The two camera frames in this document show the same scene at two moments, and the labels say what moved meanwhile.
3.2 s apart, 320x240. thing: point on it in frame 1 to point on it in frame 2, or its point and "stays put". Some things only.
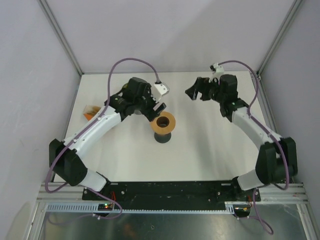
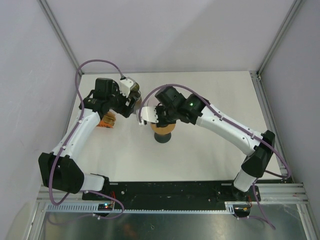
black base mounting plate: [217, 192] stays put
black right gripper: [202, 84] to [158, 109]
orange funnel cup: [163, 130] stays put
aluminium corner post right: [293, 11] stays put
